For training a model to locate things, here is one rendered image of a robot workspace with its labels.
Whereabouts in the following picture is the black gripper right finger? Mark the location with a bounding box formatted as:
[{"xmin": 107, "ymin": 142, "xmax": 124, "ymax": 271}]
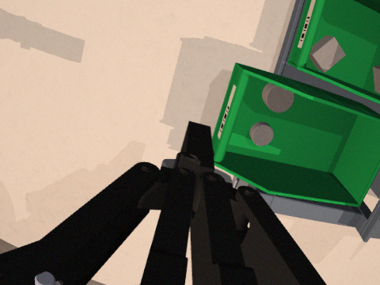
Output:
[{"xmin": 190, "ymin": 124, "xmax": 327, "ymax": 285}]

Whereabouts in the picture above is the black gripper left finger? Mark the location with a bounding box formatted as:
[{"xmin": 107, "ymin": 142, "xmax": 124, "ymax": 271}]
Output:
[{"xmin": 0, "ymin": 121, "xmax": 201, "ymax": 285}]

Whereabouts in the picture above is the grey metal disc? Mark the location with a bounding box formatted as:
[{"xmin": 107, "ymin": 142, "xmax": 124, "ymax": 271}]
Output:
[
  {"xmin": 262, "ymin": 83, "xmax": 295, "ymax": 112},
  {"xmin": 250, "ymin": 122, "xmax": 274, "ymax": 146}
]

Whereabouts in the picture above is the green open-front bin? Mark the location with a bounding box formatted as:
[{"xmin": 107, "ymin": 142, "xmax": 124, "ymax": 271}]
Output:
[
  {"xmin": 287, "ymin": 0, "xmax": 380, "ymax": 104},
  {"xmin": 212, "ymin": 63, "xmax": 380, "ymax": 207}
]

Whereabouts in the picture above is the grey storage shelf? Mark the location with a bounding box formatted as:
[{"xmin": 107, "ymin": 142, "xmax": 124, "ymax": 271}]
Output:
[{"xmin": 232, "ymin": 0, "xmax": 380, "ymax": 242}]

